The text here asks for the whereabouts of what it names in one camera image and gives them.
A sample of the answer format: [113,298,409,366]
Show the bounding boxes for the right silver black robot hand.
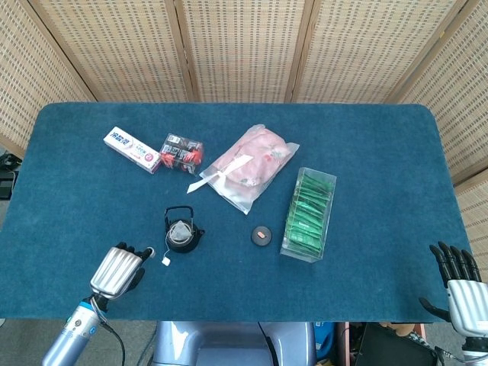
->
[418,241,488,339]

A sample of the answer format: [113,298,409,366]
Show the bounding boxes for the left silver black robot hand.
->
[89,241,156,302]

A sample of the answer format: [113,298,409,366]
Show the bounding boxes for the grey tea bag with string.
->
[161,220,192,267]

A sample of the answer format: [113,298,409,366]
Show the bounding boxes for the frosted plastic zip bag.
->
[198,124,300,215]

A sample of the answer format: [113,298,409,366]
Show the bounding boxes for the black teapot lid orange knob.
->
[250,226,273,246]

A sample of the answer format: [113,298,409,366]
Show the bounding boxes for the clear box of green tea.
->
[280,166,337,264]

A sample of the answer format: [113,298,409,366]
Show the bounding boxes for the white ribbon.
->
[186,154,255,194]

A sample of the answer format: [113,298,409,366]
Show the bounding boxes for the white pink toothpaste box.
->
[102,126,162,175]

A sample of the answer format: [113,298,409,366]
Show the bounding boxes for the blue carpet table cover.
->
[0,101,474,324]

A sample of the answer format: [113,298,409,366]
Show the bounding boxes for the grey blue robot torso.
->
[151,321,317,366]

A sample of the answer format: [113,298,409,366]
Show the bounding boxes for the clear box red black contents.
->
[159,133,204,176]

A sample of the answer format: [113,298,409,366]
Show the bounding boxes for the black device on floor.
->
[0,150,19,199]

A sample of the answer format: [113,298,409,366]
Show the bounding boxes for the blue container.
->
[314,322,336,361]

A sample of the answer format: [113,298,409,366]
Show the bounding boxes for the pink floral cloth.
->
[211,125,291,199]

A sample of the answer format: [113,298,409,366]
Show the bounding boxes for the wicker folding screen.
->
[0,0,488,275]

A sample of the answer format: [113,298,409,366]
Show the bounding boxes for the black cable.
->
[99,319,127,366]

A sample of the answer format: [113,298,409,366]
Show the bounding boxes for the black teapot with handle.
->
[164,205,206,254]

